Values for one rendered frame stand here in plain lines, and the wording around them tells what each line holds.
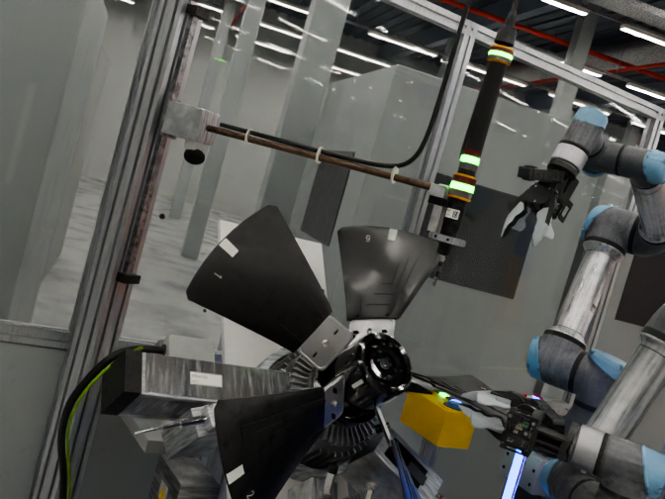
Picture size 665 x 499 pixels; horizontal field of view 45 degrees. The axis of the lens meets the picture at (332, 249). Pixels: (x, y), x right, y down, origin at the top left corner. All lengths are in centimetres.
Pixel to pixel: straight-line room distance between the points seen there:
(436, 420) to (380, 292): 47
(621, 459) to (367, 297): 54
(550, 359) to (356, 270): 77
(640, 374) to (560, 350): 65
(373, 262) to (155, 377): 50
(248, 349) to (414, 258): 38
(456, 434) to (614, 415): 49
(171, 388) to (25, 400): 70
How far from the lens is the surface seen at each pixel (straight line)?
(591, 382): 218
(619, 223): 233
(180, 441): 142
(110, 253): 182
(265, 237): 142
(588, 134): 193
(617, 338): 555
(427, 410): 196
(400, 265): 160
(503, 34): 152
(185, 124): 174
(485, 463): 277
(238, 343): 162
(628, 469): 146
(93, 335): 184
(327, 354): 145
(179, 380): 140
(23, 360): 200
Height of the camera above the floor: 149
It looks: 4 degrees down
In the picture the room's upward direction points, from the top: 16 degrees clockwise
